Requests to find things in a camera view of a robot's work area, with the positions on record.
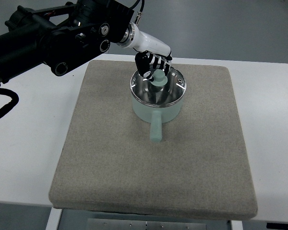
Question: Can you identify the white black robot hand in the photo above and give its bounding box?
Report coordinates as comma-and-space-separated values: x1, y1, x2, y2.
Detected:
117, 23, 172, 82

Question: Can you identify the grey fabric mat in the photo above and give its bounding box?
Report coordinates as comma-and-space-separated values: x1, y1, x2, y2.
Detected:
48, 60, 258, 220

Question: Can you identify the mint green pot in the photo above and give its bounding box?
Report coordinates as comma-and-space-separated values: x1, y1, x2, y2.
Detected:
132, 94, 183, 143

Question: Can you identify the glass lid green knob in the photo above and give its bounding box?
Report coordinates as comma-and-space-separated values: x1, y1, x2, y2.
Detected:
130, 67, 187, 108

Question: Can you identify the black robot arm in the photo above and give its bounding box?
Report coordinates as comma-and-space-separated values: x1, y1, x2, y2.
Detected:
0, 0, 134, 85

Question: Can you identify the black braided cable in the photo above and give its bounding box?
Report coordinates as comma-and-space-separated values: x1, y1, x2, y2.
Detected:
0, 87, 20, 124

